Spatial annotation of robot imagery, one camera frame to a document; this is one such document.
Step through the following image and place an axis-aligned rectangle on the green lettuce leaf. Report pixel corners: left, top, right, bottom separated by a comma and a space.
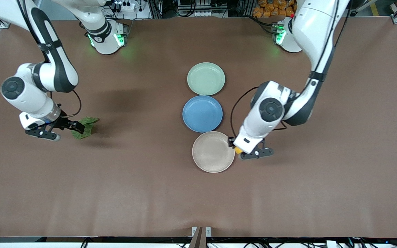
72, 116, 100, 140

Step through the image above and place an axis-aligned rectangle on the beige round plate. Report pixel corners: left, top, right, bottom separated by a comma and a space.
192, 131, 235, 173

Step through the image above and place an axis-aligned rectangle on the blue round plate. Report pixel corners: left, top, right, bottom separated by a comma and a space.
182, 95, 223, 133

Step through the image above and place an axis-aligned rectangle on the pale green round plate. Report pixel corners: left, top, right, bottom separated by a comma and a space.
187, 62, 226, 96

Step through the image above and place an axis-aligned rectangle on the brown table cover sheet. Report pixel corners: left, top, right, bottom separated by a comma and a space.
0, 15, 397, 238

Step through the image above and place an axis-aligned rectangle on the white power strip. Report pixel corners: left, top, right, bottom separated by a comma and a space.
112, 1, 136, 13

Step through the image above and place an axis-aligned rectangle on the bag of orange fruits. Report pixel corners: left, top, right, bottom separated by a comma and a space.
253, 0, 297, 18

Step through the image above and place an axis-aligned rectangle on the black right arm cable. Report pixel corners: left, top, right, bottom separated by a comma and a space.
68, 89, 82, 118

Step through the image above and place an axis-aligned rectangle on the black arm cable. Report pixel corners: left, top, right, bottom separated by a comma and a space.
230, 86, 259, 138
68, 89, 82, 118

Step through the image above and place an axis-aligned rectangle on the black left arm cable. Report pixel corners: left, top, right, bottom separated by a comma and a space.
230, 86, 259, 138

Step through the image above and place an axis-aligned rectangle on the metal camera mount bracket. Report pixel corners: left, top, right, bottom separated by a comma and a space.
192, 226, 211, 248

